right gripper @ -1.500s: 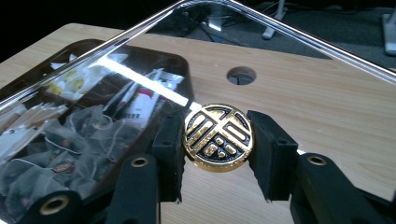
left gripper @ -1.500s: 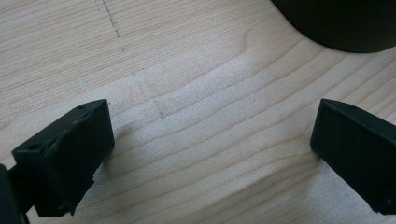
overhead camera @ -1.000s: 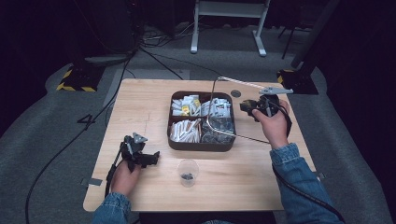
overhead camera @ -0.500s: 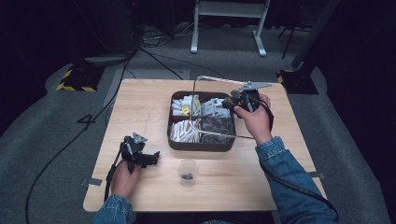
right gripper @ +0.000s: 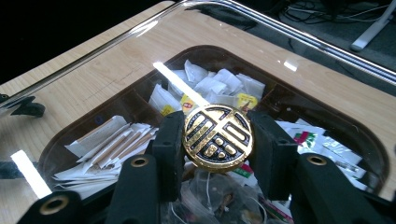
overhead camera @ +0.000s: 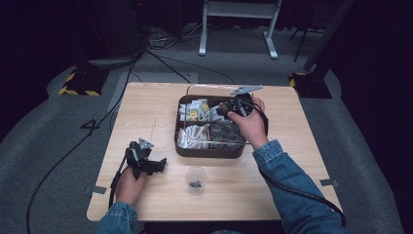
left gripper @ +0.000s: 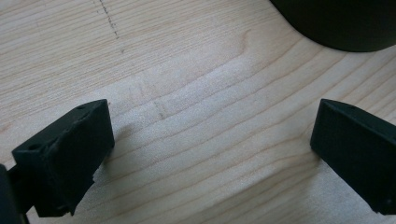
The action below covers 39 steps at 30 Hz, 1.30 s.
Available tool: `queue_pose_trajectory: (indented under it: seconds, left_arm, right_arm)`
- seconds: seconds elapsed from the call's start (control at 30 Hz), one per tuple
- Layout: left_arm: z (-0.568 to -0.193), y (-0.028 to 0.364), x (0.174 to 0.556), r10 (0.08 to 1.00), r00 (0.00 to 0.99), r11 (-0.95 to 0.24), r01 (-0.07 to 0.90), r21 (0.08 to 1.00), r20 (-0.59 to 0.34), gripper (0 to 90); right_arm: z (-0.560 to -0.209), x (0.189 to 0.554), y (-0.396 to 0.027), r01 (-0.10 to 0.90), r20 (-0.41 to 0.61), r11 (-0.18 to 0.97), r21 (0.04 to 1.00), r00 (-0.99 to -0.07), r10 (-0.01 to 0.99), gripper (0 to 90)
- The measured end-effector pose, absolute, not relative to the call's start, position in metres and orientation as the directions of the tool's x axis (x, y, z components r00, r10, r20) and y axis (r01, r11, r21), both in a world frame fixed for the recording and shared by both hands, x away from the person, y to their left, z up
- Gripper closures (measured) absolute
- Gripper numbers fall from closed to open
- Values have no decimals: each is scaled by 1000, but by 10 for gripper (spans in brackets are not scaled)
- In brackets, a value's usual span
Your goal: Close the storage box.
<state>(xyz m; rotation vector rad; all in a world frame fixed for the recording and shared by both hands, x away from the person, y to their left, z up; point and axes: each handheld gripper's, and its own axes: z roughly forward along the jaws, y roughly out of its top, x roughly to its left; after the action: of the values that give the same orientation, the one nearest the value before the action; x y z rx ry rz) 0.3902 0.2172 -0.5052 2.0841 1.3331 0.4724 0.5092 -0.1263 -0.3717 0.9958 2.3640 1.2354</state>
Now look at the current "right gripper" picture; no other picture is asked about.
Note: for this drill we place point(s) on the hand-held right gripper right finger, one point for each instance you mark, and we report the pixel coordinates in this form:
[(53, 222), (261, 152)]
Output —
[(272, 155)]

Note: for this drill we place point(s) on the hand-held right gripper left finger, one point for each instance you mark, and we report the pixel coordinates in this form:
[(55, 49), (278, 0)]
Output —
[(169, 155)]

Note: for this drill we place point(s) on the dark square compartment box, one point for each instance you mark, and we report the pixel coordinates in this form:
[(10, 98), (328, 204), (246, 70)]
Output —
[(124, 102)]

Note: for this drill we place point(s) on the pile of printed white sachets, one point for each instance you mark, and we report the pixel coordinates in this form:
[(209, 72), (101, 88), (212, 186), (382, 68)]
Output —
[(327, 143)]

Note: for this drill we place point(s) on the pile of clear tea pouches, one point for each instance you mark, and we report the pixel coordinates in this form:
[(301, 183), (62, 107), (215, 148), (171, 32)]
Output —
[(214, 199)]

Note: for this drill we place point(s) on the pile of paper-wrapped wooden stirrers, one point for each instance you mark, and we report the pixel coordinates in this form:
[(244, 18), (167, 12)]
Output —
[(106, 149)]

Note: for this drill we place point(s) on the pile of white tea bags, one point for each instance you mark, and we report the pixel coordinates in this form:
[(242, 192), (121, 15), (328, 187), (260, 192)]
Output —
[(214, 84)]

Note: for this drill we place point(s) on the white metal stand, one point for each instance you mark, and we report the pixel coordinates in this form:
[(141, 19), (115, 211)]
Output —
[(373, 29)]

